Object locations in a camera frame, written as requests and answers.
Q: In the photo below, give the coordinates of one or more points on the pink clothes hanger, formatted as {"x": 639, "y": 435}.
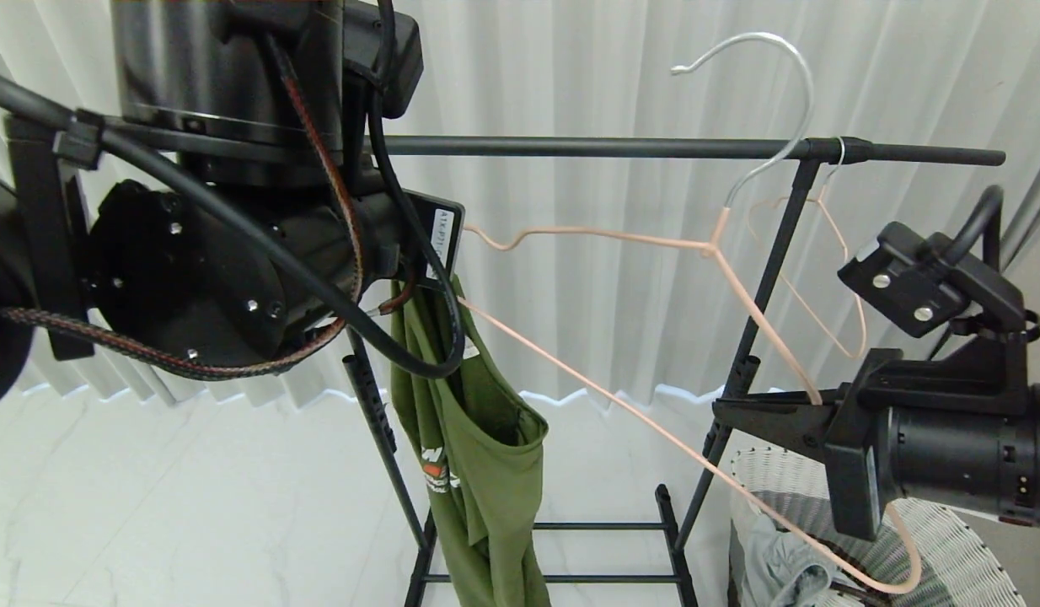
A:
{"x": 863, "y": 324}
{"x": 613, "y": 232}

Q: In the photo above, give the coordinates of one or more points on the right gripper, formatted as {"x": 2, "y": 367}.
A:
{"x": 958, "y": 459}

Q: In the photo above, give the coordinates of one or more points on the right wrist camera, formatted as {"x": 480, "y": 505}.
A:
{"x": 908, "y": 282}

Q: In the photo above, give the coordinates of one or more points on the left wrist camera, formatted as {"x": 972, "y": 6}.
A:
{"x": 398, "y": 59}

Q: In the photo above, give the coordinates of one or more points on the white laundry basket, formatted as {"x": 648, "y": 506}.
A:
{"x": 967, "y": 565}

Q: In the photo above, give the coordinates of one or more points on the green long-sleeved shirt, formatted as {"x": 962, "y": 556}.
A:
{"x": 486, "y": 489}

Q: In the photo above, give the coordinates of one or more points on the pale grey shorts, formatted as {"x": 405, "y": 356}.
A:
{"x": 781, "y": 565}

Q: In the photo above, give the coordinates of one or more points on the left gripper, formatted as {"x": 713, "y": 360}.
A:
{"x": 174, "y": 278}

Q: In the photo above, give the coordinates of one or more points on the black clothes rack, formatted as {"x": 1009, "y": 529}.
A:
{"x": 613, "y": 147}

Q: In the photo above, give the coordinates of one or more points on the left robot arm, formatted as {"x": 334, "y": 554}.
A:
{"x": 217, "y": 67}

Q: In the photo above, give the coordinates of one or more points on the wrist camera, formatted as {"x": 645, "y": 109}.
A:
{"x": 908, "y": 282}
{"x": 398, "y": 59}

